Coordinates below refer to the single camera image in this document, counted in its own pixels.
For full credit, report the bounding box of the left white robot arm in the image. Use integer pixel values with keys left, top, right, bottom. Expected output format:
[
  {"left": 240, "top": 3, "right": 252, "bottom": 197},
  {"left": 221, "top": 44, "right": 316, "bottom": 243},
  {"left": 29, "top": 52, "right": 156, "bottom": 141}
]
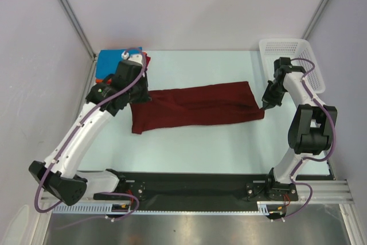
[{"left": 29, "top": 50, "right": 151, "bottom": 212}]

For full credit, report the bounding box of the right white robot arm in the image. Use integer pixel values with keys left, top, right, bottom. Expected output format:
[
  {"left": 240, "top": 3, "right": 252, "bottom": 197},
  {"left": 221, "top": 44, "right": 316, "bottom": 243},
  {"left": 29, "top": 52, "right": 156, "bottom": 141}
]
[{"left": 261, "top": 57, "right": 338, "bottom": 200}]

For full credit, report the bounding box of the folded orange t shirt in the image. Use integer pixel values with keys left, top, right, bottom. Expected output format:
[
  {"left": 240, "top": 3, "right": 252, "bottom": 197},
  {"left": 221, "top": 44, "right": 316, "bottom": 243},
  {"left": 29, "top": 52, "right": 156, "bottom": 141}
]
[{"left": 95, "top": 52, "right": 149, "bottom": 84}]

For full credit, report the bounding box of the white plastic basket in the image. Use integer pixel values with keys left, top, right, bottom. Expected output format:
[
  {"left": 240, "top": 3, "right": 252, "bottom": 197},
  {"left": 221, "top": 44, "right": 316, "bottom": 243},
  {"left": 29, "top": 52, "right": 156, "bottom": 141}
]
[{"left": 259, "top": 38, "right": 326, "bottom": 94}]

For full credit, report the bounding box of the folded blue t shirt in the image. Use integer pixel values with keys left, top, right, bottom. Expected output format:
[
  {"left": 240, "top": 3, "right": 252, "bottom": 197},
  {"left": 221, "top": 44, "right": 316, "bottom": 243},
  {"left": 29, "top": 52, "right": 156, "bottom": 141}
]
[{"left": 95, "top": 46, "right": 143, "bottom": 80}]

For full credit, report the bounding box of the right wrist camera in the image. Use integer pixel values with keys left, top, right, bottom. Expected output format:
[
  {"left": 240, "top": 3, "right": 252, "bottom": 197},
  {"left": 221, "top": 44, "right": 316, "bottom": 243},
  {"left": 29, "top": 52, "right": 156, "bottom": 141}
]
[{"left": 274, "top": 57, "right": 292, "bottom": 71}]

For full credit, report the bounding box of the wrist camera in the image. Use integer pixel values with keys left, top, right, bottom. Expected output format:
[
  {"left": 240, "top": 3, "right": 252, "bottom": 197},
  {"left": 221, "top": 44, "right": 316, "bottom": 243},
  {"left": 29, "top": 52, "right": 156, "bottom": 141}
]
[
  {"left": 121, "top": 51, "right": 143, "bottom": 66},
  {"left": 274, "top": 57, "right": 292, "bottom": 71}
]

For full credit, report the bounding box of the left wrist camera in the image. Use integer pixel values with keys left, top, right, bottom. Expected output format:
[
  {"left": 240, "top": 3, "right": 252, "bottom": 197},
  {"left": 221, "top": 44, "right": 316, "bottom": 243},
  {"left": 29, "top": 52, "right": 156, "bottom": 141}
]
[{"left": 121, "top": 51, "right": 143, "bottom": 66}]

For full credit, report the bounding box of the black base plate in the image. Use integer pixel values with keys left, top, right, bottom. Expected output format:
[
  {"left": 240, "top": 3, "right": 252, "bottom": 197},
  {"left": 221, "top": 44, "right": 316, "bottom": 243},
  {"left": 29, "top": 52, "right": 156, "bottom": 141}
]
[{"left": 85, "top": 171, "right": 335, "bottom": 213}]

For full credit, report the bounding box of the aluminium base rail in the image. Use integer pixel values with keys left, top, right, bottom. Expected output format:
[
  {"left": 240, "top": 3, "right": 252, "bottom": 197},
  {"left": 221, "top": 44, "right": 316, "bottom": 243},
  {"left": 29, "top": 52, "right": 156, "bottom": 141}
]
[{"left": 40, "top": 178, "right": 355, "bottom": 204}]

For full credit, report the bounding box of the white slotted cable duct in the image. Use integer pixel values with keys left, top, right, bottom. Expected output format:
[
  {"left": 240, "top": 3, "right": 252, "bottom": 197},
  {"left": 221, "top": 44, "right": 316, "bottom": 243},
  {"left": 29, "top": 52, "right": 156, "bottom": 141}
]
[{"left": 52, "top": 201, "right": 285, "bottom": 216}]

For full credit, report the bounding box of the right aluminium frame post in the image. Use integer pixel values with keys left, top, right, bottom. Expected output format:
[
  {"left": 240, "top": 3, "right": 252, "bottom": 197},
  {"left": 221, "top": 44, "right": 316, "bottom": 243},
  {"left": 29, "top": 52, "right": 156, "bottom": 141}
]
[{"left": 301, "top": 0, "right": 331, "bottom": 40}]

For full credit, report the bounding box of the aluminium frame post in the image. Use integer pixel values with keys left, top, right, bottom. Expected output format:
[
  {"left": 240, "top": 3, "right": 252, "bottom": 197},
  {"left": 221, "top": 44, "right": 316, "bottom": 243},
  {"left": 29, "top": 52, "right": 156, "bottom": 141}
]
[
  {"left": 301, "top": 0, "right": 331, "bottom": 40},
  {"left": 58, "top": 0, "right": 96, "bottom": 60}
]

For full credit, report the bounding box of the left aluminium frame post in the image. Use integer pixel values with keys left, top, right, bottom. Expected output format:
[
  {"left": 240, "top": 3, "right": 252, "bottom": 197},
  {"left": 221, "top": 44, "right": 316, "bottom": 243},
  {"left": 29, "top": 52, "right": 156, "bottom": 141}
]
[{"left": 58, "top": 0, "right": 96, "bottom": 60}]

